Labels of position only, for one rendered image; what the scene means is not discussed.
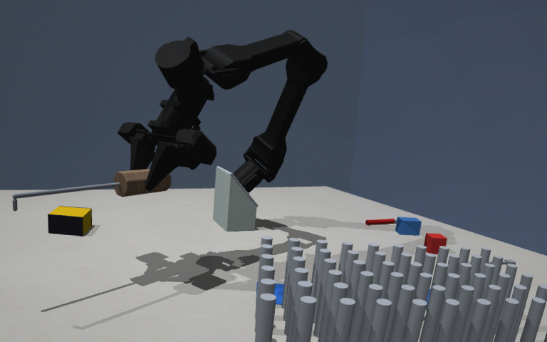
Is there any red cylindrical rod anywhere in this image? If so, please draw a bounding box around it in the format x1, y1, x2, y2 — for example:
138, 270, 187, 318
365, 219, 397, 225

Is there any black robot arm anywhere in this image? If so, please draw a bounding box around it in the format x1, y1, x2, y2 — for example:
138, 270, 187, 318
155, 30, 328, 193

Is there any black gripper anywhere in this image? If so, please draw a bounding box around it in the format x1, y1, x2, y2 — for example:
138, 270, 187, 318
118, 95, 217, 191

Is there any brown-handled hook tool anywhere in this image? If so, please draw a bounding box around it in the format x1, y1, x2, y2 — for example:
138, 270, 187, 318
12, 169, 172, 211

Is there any red cube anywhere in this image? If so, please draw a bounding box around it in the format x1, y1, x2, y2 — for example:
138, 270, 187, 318
424, 233, 447, 254

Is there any blue cube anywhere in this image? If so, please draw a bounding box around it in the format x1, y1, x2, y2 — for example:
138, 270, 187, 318
395, 217, 422, 236

